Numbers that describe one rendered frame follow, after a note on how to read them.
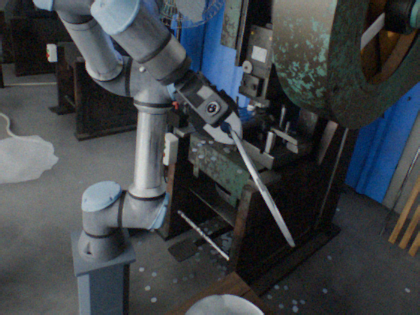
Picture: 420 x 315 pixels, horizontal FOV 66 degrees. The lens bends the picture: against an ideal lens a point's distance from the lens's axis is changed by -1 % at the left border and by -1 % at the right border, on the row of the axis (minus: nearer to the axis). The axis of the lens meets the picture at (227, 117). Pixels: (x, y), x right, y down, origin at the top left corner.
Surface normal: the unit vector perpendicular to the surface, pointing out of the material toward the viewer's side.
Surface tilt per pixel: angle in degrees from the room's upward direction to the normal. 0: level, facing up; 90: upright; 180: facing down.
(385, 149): 90
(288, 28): 103
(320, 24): 98
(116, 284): 90
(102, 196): 7
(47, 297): 0
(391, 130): 90
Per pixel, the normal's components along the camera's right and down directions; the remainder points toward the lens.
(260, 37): -0.73, 0.18
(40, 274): 0.14, -0.91
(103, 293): 0.45, 0.41
